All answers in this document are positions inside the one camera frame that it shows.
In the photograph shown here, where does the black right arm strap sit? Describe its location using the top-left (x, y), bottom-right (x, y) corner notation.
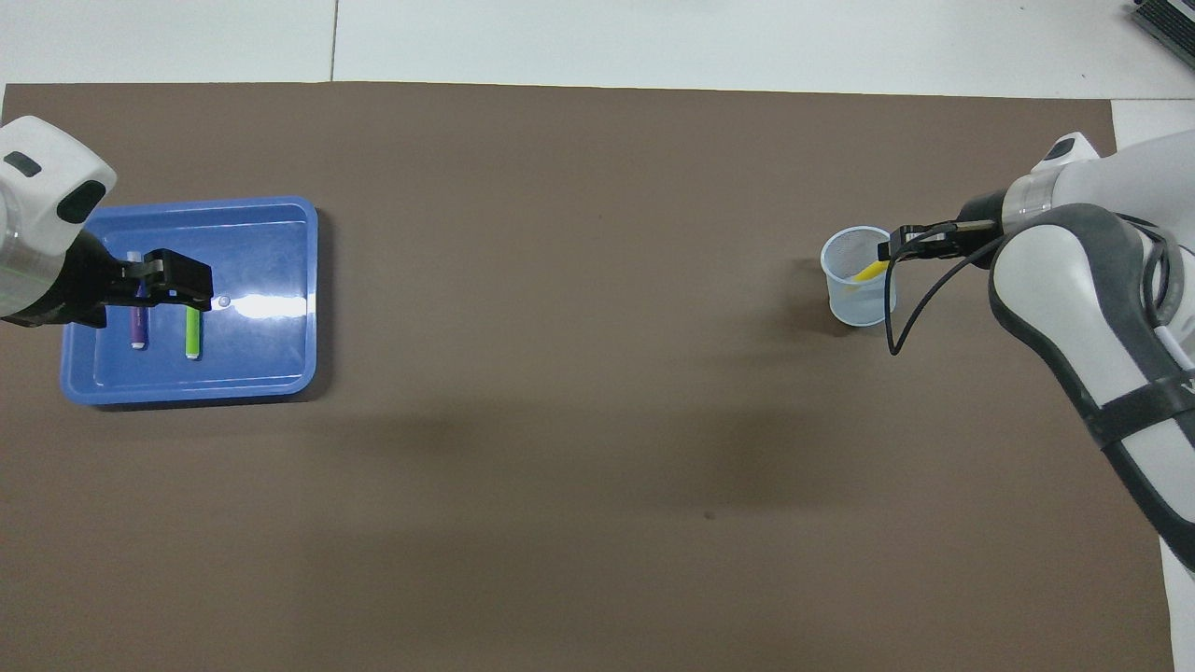
top-left (1088, 376), bottom-right (1195, 446)

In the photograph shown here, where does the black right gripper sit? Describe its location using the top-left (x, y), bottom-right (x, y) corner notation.
top-left (878, 191), bottom-right (1007, 270)

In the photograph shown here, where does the purple pen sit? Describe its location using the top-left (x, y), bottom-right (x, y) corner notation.
top-left (128, 250), bottom-right (149, 352)

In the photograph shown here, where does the grey ribbed device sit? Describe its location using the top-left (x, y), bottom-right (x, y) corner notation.
top-left (1128, 0), bottom-right (1195, 57)

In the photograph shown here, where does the blue plastic tray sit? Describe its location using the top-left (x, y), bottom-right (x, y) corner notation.
top-left (61, 196), bottom-right (319, 408)

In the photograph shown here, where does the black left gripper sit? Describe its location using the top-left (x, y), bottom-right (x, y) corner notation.
top-left (5, 231), bottom-right (214, 328)

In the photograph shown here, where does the clear plastic cup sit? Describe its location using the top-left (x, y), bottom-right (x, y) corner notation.
top-left (821, 226), bottom-right (899, 328)

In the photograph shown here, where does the brown paper table mat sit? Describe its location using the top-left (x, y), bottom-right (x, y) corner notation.
top-left (0, 82), bottom-right (1175, 672)

